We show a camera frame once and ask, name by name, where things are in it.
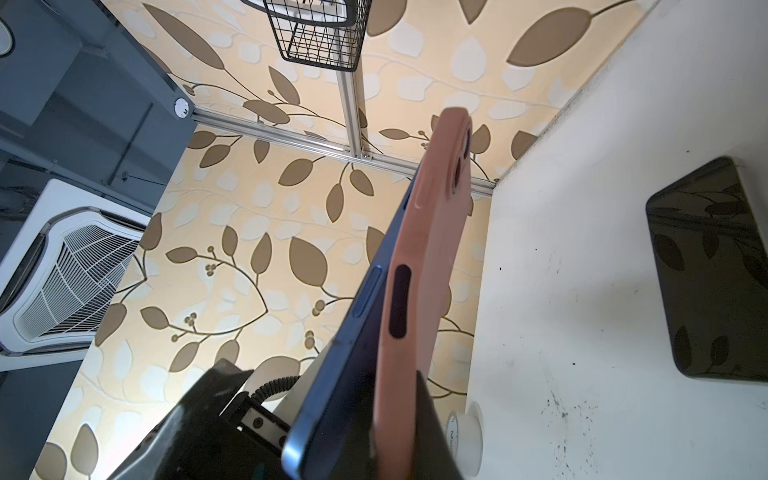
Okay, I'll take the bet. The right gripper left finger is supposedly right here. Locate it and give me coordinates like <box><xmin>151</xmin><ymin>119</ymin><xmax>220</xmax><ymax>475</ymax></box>
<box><xmin>341</xmin><ymin>437</ymin><xmax>377</xmax><ymax>480</ymax></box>

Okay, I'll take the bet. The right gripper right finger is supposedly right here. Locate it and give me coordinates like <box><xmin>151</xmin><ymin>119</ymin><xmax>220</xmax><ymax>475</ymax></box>
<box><xmin>411</xmin><ymin>371</ymin><xmax>462</xmax><ymax>480</ymax></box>

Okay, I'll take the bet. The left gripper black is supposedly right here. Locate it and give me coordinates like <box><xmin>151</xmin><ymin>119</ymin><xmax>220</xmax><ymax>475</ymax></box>
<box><xmin>109</xmin><ymin>360</ymin><xmax>289</xmax><ymax>479</ymax></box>

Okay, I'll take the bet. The blue phone black screen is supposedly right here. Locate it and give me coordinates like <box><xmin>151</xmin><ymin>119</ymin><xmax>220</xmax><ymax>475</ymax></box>
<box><xmin>645</xmin><ymin>157</ymin><xmax>767</xmax><ymax>382</ymax></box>

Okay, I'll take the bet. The black wire basket back wall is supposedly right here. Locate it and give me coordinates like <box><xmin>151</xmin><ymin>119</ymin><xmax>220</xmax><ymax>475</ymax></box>
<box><xmin>244</xmin><ymin>0</ymin><xmax>371</xmax><ymax>72</ymax></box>

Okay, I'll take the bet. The ceiling air conditioner vent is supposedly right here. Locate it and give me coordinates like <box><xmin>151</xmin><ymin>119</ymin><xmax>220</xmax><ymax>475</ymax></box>
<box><xmin>1</xmin><ymin>179</ymin><xmax>150</xmax><ymax>372</ymax></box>

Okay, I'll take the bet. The white tape roll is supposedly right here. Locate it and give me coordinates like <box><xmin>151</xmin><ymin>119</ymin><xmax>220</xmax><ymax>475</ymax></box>
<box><xmin>445</xmin><ymin>402</ymin><xmax>483</xmax><ymax>478</ymax></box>

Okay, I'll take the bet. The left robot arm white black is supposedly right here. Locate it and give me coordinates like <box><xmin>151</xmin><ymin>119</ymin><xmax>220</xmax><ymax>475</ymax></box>
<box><xmin>109</xmin><ymin>359</ymin><xmax>300</xmax><ymax>480</ymax></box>

